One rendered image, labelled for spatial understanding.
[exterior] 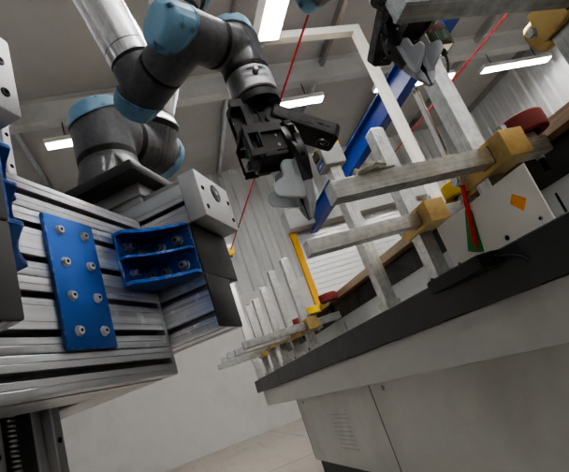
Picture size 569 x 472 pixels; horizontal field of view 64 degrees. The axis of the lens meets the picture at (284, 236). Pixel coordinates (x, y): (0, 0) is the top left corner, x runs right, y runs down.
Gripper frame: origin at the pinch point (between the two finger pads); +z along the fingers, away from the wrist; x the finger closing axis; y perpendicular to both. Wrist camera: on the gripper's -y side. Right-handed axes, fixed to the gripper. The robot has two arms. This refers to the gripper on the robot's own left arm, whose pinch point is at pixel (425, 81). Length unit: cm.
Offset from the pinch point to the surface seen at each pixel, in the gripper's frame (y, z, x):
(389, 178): 0.1, 16.3, -15.2
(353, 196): -0.7, 17.6, -21.9
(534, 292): -8.2, 39.4, 7.7
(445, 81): -3.7, -2.2, 8.1
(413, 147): -136, -55, 103
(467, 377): -67, 55, 28
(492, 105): -625, -359, 747
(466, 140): -3.9, 10.6, 6.0
